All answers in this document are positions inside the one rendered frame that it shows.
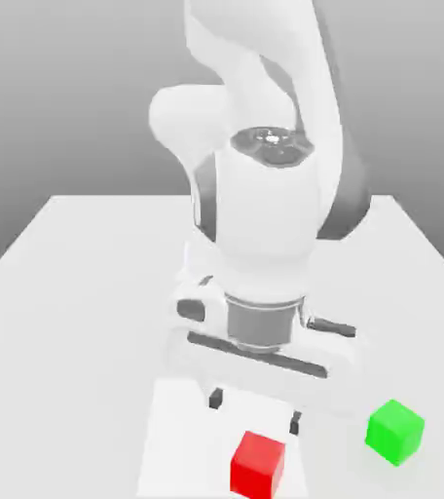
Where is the small green cube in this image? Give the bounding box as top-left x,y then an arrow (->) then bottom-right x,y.
364,398 -> 426,468

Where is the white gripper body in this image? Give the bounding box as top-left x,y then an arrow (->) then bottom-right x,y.
162,322 -> 365,421

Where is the small red cube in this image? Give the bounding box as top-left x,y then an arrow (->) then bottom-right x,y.
229,430 -> 287,499

